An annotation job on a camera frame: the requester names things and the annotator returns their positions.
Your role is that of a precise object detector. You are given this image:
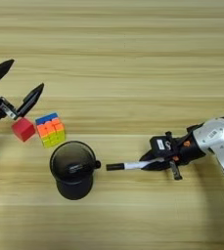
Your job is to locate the red cube block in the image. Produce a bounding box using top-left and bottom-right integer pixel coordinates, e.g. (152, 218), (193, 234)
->
(11, 116), (37, 143)

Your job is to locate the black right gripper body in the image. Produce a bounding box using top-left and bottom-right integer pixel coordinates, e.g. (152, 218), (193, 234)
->
(165, 131), (207, 182)

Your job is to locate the multicolour puzzle cube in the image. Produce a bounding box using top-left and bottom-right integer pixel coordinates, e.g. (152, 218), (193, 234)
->
(34, 112), (67, 148)

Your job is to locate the black mesh pen cup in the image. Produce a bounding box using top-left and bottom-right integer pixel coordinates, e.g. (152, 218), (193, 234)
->
(49, 140), (97, 201)

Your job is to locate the labelled black box right gripper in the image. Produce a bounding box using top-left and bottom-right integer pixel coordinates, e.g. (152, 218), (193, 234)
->
(149, 136), (174, 154)

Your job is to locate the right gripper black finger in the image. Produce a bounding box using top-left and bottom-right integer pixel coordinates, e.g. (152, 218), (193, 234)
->
(142, 159), (171, 173)
(139, 147), (165, 163)

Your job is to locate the white marker with black cap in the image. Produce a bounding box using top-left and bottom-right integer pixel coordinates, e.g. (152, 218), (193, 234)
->
(105, 157), (166, 172)

